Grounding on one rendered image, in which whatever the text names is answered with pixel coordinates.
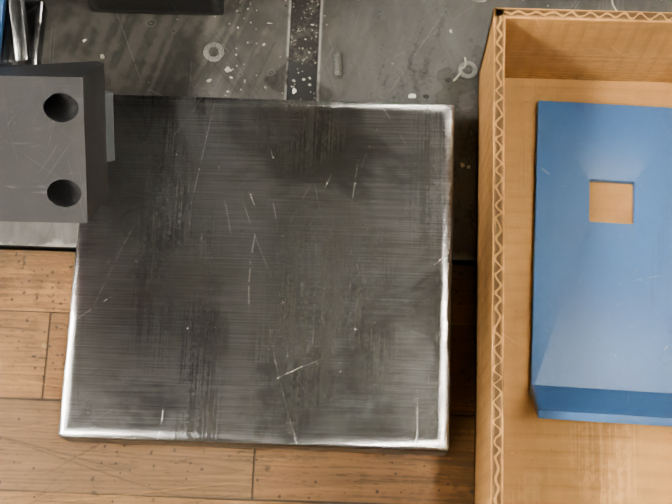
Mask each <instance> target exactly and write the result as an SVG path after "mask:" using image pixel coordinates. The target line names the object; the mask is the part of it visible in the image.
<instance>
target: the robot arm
mask: <svg viewBox="0 0 672 504"><path fill-rule="evenodd" d="M114 160H115V149H114V113H113V93H112V92H109V91H106V90H105V74H104V63H103V62H100V61H86V62H69V63H53V64H36V65H19V66H3V67H0V221H6V222H52V223H88V222H89V221H90V219H91V218H92V217H93V216H94V214H95V213H96V212H97V211H98V209H99V208H100V207H101V205H102V204H103V203H104V202H105V200H106V199H107V198H108V178H107V162H110V161H114Z"/></svg>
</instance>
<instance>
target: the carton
mask: <svg viewBox="0 0 672 504"><path fill-rule="evenodd" d="M538 101H558V102H576V103H594V104H613V105H631V106H650V107H668V108H672V12H641V11H606V10H570V9H534V8H499V7H495V8H494V10H493V14H492V18H491V22H490V27H489V31H488V35H487V39H486V44H485V48H484V52H483V56H482V61H481V65H480V69H479V94H478V193H477V292H476V391H475V490H474V504H672V427H670V426H654V425H638V424H622V423H606V422H590V421H574V420H558V419H542V418H538V416H537V413H536V409H535V406H534V402H533V399H532V396H530V367H531V327H532V287H533V247H534V208H535V168H536V128H537V104H538ZM589 221H590V222H603V223H620V224H633V185H632V184H622V183H604V182H590V192H589Z"/></svg>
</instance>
